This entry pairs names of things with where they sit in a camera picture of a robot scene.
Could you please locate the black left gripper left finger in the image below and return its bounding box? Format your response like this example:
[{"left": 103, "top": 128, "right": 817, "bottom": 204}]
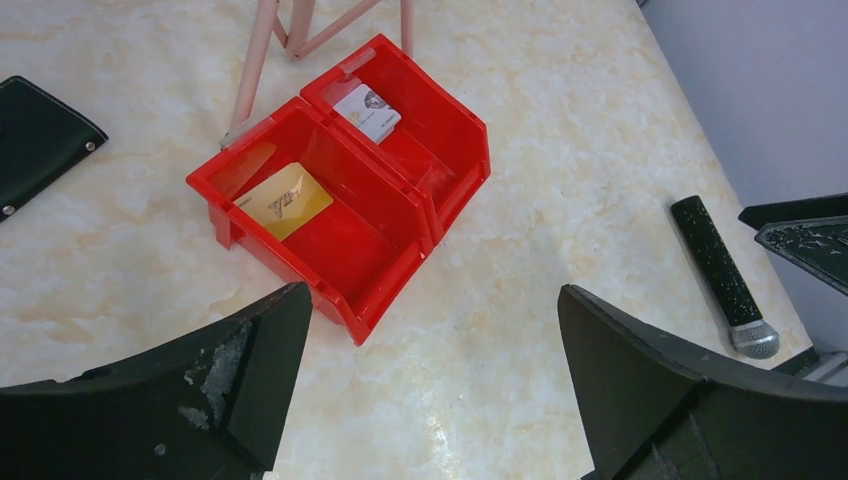
[{"left": 1, "top": 282, "right": 312, "bottom": 479}]

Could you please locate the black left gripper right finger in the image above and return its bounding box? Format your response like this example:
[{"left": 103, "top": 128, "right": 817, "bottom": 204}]
[{"left": 558, "top": 284, "right": 847, "bottom": 479}]

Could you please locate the black leather card holder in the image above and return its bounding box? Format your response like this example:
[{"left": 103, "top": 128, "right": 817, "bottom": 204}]
[{"left": 1, "top": 75, "right": 109, "bottom": 220}]

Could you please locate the gold VIP card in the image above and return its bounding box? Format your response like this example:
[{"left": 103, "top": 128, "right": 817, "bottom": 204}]
[{"left": 235, "top": 162, "right": 333, "bottom": 240}]

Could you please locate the white silver card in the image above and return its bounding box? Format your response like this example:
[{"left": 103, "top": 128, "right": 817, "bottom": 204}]
[{"left": 333, "top": 84, "right": 402, "bottom": 144}]

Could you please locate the red plastic bin left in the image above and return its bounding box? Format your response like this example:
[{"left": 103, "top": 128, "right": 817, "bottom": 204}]
[{"left": 186, "top": 98, "right": 434, "bottom": 346}]

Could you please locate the red plastic bin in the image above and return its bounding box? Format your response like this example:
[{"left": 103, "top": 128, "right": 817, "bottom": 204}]
[
  {"left": 186, "top": 98, "right": 434, "bottom": 346},
  {"left": 300, "top": 34, "right": 491, "bottom": 243}
]

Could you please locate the red plastic bin right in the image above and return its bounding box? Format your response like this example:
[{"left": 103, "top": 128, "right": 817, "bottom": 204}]
[{"left": 300, "top": 34, "right": 491, "bottom": 243}]

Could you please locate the pink music stand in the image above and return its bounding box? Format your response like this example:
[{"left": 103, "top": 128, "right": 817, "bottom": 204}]
[{"left": 219, "top": 0, "right": 379, "bottom": 149}]

